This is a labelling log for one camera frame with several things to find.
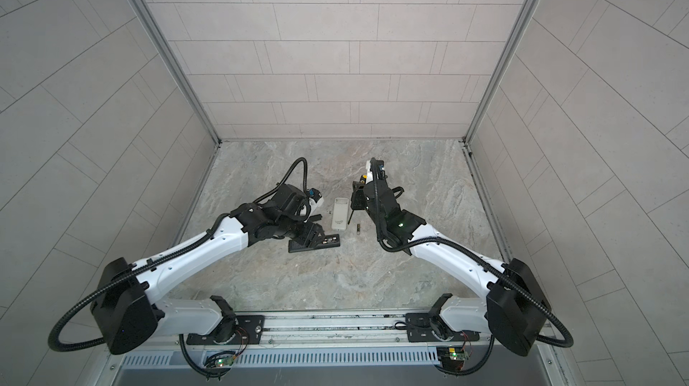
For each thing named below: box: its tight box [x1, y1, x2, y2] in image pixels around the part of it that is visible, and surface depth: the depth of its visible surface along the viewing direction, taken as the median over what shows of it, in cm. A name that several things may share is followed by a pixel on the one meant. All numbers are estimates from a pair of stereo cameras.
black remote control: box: [287, 233, 341, 254], surface depth 88 cm
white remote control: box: [331, 197, 349, 230], surface depth 94 cm
